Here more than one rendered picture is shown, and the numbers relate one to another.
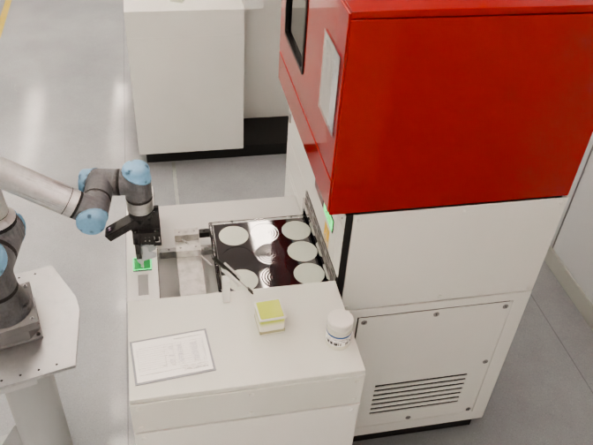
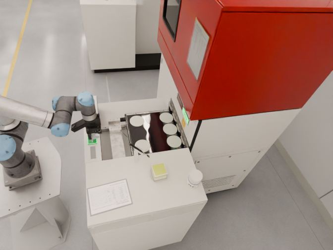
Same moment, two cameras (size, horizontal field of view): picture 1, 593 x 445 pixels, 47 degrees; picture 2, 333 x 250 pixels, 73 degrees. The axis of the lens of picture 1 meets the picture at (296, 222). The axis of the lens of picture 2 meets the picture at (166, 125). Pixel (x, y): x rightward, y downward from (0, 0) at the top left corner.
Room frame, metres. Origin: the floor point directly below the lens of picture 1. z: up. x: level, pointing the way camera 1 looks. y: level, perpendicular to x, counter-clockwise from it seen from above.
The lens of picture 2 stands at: (0.69, 0.15, 2.11)
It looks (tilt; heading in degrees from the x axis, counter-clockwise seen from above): 49 degrees down; 352
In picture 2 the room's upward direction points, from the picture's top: 10 degrees clockwise
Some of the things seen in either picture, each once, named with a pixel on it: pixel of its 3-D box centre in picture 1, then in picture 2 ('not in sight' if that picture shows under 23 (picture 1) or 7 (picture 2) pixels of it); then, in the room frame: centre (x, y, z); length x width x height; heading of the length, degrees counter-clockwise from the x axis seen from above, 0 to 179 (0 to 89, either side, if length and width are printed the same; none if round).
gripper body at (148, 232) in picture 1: (145, 225); (92, 123); (1.51, 0.44, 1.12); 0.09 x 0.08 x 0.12; 104
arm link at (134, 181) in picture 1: (136, 181); (85, 103); (1.51, 0.45, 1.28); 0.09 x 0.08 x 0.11; 96
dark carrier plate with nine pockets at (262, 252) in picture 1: (270, 254); (155, 131); (1.66, 0.08, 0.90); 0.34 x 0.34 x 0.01; 14
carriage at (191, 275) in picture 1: (191, 273); (116, 141); (1.58, 0.33, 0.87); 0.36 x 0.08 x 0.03; 14
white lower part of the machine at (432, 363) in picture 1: (382, 298); (198, 140); (1.97, -0.38, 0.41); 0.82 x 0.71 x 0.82; 14
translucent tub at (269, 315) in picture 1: (269, 317); (158, 172); (1.29, 0.06, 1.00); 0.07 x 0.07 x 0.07; 18
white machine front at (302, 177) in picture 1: (312, 185); (174, 96); (1.89, -0.05, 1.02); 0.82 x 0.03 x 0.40; 14
